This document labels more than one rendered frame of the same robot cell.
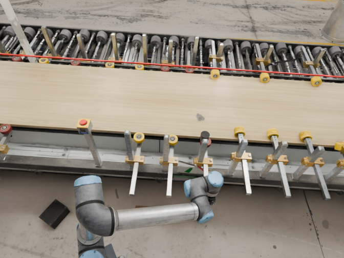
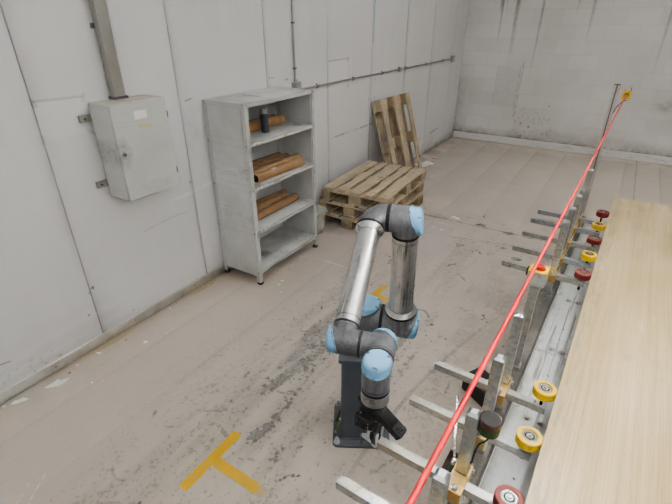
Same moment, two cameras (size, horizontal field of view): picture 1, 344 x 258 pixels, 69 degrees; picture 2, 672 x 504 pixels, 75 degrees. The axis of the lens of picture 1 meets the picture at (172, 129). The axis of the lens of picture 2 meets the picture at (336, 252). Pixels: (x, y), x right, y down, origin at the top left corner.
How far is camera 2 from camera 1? 164 cm
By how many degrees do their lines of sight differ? 86
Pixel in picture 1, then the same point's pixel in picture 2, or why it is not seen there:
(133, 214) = (364, 240)
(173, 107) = (645, 485)
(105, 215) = (371, 213)
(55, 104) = (638, 315)
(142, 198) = not seen: outside the picture
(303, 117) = not seen: outside the picture
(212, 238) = not seen: outside the picture
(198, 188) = (373, 336)
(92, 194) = (396, 208)
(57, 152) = (556, 344)
